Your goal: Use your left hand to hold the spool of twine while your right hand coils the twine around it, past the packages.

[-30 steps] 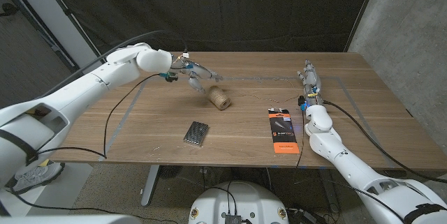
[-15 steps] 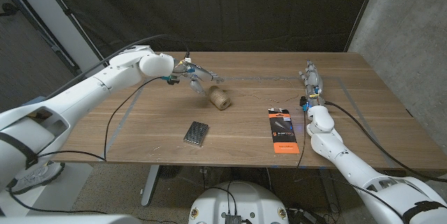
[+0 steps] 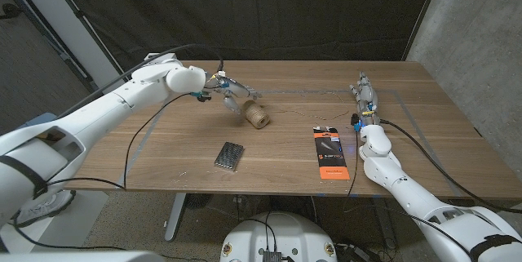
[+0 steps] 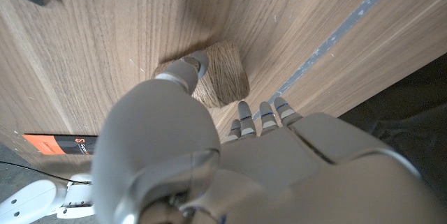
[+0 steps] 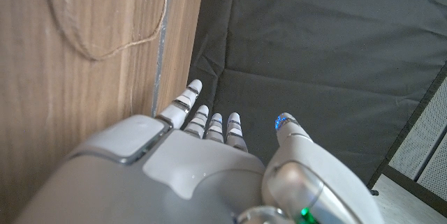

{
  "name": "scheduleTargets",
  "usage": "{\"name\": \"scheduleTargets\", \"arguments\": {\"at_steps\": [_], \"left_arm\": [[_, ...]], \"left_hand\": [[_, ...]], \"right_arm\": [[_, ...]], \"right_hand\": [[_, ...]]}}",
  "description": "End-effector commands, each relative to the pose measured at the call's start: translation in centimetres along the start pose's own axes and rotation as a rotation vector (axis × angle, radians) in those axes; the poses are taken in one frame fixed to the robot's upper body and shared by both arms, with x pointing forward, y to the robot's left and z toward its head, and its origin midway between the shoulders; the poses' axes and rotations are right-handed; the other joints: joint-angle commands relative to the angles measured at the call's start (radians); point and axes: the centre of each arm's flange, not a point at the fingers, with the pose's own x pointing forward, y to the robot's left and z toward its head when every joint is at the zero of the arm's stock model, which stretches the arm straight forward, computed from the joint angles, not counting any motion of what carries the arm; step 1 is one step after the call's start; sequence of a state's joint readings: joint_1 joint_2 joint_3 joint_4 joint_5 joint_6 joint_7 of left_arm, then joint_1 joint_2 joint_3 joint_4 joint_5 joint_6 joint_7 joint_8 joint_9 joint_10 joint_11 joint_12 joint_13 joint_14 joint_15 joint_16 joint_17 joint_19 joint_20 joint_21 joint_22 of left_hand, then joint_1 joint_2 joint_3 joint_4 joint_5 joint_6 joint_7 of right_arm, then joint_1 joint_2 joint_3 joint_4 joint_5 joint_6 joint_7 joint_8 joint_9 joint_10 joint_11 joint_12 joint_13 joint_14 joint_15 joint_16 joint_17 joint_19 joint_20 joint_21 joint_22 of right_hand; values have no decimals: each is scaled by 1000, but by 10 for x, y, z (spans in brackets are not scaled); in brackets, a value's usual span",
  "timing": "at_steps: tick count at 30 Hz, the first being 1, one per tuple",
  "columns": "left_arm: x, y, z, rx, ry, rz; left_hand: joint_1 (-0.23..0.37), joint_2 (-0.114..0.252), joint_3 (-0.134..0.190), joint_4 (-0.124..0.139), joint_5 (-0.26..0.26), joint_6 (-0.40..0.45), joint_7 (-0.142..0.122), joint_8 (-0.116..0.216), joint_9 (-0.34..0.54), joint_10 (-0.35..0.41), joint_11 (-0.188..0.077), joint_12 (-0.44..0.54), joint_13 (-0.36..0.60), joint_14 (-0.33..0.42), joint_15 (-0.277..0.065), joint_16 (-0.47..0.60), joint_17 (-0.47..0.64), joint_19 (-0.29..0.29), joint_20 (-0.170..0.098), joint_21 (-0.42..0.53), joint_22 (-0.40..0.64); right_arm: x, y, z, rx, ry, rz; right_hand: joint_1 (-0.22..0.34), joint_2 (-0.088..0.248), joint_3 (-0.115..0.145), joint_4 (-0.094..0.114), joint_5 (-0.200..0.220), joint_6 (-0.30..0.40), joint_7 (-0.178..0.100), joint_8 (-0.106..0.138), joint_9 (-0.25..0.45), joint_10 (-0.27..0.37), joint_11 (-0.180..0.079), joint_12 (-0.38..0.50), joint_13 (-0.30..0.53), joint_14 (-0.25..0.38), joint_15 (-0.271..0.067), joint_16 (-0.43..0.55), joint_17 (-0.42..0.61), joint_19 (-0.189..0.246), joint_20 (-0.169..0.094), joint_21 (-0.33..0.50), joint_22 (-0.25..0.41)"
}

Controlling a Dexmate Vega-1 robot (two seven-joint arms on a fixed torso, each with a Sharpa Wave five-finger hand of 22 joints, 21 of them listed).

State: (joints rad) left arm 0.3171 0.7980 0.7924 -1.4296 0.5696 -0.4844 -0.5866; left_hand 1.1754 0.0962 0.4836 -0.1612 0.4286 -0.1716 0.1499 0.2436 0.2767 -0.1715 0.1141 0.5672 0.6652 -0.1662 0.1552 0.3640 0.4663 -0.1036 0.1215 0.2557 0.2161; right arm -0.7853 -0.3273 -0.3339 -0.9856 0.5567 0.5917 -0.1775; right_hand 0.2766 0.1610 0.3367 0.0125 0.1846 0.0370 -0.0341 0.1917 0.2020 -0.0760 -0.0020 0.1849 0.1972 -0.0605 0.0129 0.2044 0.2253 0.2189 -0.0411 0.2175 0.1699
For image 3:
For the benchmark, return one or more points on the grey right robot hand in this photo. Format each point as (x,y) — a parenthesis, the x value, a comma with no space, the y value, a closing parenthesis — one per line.
(367,99)

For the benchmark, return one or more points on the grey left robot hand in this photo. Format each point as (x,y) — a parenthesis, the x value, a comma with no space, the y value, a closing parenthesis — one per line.
(232,88)

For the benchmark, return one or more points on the jute twine spool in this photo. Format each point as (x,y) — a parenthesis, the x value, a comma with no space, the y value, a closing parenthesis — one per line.
(256,115)

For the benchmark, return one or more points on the jute twine strand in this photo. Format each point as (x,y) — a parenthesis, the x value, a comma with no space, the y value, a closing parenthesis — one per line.
(326,118)

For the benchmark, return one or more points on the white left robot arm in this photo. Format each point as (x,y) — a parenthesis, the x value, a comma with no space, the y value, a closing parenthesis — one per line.
(102,111)

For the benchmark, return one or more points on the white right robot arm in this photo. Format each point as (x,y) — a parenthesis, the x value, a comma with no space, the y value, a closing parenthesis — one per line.
(408,188)

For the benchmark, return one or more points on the orange and black flat package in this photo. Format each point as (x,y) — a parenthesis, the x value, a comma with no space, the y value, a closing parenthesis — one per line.
(330,152)

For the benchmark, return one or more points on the grey metallic flat block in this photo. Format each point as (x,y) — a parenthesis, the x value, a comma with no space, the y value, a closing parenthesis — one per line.
(229,156)

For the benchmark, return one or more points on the white power outlet box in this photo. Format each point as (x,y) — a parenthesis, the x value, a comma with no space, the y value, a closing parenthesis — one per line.
(157,56)

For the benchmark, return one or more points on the black backdrop curtain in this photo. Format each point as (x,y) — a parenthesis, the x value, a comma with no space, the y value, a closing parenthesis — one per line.
(265,9)

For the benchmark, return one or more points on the black backdrop pole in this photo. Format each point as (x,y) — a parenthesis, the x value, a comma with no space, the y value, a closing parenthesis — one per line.
(425,9)
(77,13)

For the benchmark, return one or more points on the black round floor fan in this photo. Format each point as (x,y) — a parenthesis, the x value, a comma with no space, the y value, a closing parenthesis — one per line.
(199,201)

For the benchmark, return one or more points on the metal table leg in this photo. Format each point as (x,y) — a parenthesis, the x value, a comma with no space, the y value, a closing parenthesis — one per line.
(381,221)
(175,217)

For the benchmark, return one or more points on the floor power strip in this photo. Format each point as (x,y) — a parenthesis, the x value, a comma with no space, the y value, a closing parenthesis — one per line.
(352,252)

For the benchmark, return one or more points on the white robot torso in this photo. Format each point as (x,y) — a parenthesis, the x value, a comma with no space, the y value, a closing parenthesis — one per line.
(285,237)

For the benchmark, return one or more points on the black torso connector module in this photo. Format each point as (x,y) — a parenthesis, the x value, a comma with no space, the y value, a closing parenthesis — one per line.
(272,256)

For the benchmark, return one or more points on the blue stool with device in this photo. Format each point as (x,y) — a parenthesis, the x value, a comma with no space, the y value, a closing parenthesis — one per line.
(41,120)

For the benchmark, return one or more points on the grey sneaker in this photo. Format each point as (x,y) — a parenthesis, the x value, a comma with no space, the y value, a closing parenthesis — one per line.
(53,205)

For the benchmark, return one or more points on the white robot head housing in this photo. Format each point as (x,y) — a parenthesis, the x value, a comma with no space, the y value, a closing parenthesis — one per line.
(81,257)

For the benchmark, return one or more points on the black metal frame bar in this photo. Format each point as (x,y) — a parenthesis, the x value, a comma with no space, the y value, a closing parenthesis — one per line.
(61,54)

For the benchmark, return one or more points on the black wall fixture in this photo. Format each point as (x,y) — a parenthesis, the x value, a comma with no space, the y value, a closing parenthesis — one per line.
(10,10)

